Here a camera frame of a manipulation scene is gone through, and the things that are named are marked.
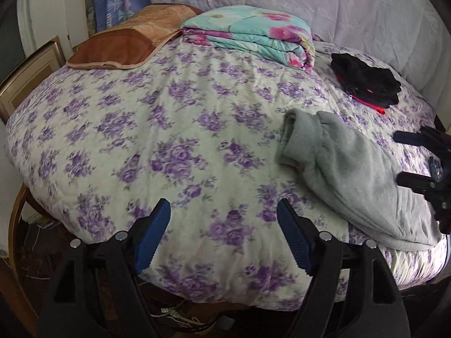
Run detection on folded teal floral quilt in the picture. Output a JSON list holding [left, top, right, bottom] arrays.
[[182, 5, 316, 71]]

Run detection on folded black red clothing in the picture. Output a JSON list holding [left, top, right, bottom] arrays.
[[330, 54, 401, 114]]

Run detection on brown pillow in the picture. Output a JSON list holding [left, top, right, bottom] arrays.
[[67, 4, 202, 70]]

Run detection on grey sweatpants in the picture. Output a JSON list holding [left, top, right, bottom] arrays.
[[277, 109, 443, 251]]

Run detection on purple floral bedspread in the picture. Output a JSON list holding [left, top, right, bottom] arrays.
[[5, 39, 435, 311]]

